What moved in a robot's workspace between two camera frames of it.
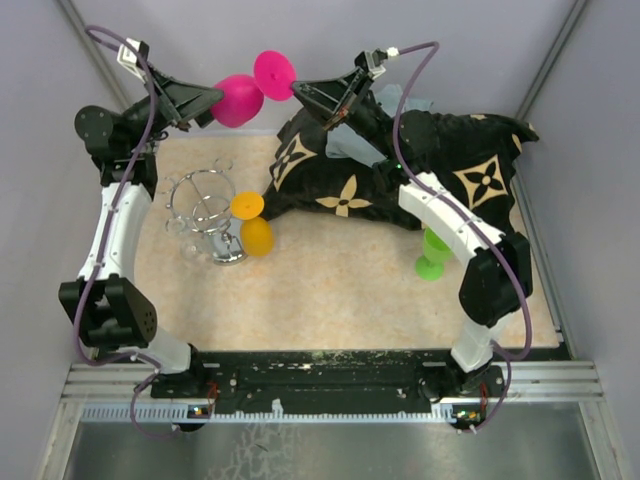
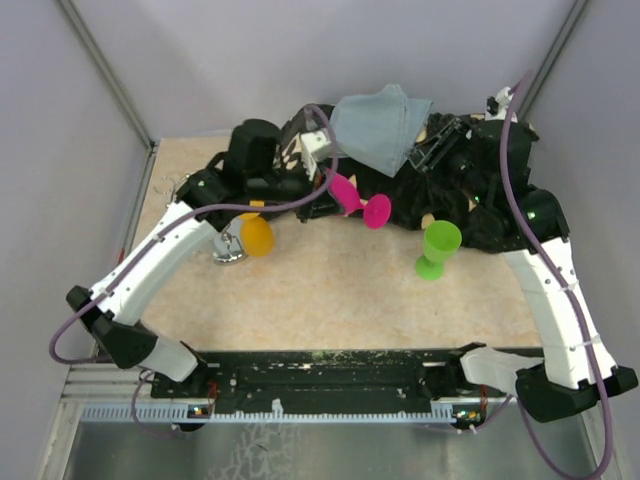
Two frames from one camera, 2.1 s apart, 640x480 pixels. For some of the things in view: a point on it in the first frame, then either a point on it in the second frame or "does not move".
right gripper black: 326,100 -> 430,156
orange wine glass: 256,231 does not move
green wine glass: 430,266 does not move
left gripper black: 184,101 -> 320,206
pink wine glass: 244,96 -> 376,209
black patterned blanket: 470,158 does not move
